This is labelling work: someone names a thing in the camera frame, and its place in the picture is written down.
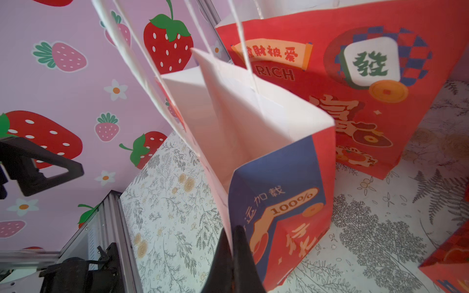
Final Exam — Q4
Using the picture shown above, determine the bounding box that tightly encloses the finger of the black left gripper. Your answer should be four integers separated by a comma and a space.
1, 137, 84, 197

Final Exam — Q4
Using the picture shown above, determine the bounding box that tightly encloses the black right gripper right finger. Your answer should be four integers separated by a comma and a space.
233, 226, 266, 293

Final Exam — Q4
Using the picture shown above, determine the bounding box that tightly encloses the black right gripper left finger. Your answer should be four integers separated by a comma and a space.
201, 229, 233, 293

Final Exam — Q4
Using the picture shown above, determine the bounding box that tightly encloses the red paper gift bag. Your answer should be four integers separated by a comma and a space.
91, 0, 337, 292

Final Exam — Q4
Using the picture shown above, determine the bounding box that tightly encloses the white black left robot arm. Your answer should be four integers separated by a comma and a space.
1, 136, 125, 293

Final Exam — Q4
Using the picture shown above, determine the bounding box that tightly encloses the red paper bag front right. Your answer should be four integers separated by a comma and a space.
419, 222, 469, 293

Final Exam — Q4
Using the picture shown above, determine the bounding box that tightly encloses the red paper bag back left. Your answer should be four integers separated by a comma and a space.
216, 1, 469, 179

